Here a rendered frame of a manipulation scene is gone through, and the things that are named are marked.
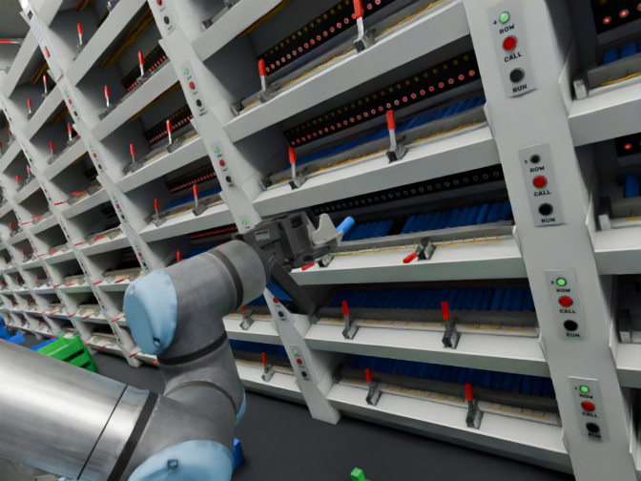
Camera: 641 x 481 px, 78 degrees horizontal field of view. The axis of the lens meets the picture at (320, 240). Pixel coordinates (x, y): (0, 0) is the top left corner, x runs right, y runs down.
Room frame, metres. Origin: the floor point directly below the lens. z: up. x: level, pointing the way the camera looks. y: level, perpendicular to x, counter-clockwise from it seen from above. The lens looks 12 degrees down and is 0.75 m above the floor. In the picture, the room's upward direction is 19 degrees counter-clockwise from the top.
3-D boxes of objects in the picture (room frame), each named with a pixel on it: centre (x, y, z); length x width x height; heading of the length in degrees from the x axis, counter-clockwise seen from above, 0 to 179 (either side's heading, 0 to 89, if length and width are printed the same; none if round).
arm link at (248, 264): (0.55, 0.13, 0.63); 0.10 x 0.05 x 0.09; 45
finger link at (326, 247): (0.63, 0.01, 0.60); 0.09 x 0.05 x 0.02; 131
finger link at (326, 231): (0.67, -0.02, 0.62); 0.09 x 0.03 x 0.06; 131
